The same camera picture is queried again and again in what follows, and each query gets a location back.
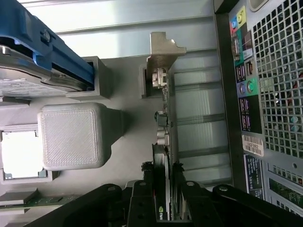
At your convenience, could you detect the grey 3D-printed parts rack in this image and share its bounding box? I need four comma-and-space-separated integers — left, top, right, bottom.
0, 56, 177, 210

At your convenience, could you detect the green RAM stick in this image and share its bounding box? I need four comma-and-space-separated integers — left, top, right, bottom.
0, 195, 76, 209

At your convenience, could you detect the grey open PC case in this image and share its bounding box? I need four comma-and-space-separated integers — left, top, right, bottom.
213, 0, 303, 217

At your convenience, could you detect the silver CPU chip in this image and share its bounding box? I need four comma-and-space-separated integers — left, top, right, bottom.
0, 131, 45, 179

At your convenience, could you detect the hard disk in blue caddy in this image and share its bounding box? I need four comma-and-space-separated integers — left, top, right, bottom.
0, 0, 95, 97

